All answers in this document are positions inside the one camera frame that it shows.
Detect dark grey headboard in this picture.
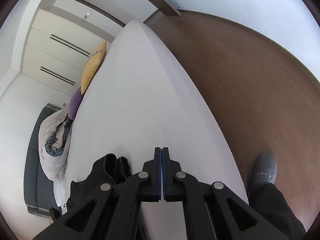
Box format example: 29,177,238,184
23,103,66,215

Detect black pants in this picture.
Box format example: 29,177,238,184
65,153,146,240

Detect person's black trouser leg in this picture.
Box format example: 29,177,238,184
247,181,307,240

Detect white wardrobe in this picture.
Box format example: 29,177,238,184
21,9,118,97

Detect yellow pillow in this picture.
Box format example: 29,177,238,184
80,40,107,95

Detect white bed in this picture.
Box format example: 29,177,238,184
54,20,249,240

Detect grey white duvet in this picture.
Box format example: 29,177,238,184
39,107,73,207

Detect person's grey sock foot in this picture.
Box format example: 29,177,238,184
250,151,278,190

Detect purple pillow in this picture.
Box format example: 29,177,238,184
69,89,84,119

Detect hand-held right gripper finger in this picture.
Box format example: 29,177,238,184
162,147,290,240
33,147,162,240

